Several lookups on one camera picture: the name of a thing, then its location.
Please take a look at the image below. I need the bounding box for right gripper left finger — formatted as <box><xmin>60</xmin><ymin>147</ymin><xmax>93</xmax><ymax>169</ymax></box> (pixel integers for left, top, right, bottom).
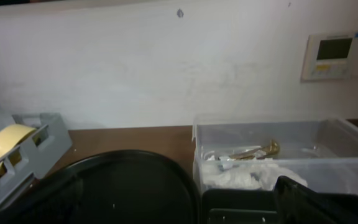
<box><xmin>0</xmin><ymin>177</ymin><xmax>83</xmax><ymax>224</ymax></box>

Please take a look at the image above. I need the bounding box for yellow bowl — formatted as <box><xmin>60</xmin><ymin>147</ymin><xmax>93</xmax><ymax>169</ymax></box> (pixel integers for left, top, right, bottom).
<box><xmin>0</xmin><ymin>124</ymin><xmax>36</xmax><ymax>177</ymax></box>

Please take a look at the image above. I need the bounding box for brown stick wrapper waste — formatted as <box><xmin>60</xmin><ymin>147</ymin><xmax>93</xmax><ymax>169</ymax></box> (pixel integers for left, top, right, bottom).
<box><xmin>218</xmin><ymin>140</ymin><xmax>280</xmax><ymax>161</ymax></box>

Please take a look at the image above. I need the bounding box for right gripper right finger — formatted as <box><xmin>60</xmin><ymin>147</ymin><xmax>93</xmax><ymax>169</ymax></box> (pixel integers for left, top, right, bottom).
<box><xmin>273</xmin><ymin>176</ymin><xmax>358</xmax><ymax>224</ymax></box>

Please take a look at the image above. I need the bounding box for white wall control panel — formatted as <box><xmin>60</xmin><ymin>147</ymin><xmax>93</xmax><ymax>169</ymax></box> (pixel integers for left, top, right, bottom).
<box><xmin>301</xmin><ymin>31</ymin><xmax>358</xmax><ymax>82</ymax></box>

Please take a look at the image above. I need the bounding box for clear plastic bin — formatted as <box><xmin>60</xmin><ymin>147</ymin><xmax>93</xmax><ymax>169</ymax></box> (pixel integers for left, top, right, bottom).
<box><xmin>193</xmin><ymin>115</ymin><xmax>358</xmax><ymax>195</ymax></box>

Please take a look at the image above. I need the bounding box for white napkin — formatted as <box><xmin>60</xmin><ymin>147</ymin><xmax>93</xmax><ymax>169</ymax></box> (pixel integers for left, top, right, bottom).
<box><xmin>200</xmin><ymin>156</ymin><xmax>308</xmax><ymax>190</ymax></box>

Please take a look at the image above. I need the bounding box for black rectangular tray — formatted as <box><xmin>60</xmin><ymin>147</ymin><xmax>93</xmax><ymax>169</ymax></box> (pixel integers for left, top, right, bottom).
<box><xmin>200</xmin><ymin>189</ymin><xmax>280</xmax><ymax>224</ymax></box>

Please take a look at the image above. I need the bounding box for grey dishwasher rack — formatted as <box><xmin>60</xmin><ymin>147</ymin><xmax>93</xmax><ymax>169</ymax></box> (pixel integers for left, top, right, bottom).
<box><xmin>0</xmin><ymin>113</ymin><xmax>72</xmax><ymax>210</ymax></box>

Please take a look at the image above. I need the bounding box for round black tray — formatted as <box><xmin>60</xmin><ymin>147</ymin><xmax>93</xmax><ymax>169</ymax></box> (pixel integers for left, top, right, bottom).
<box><xmin>0</xmin><ymin>149</ymin><xmax>201</xmax><ymax>224</ymax></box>

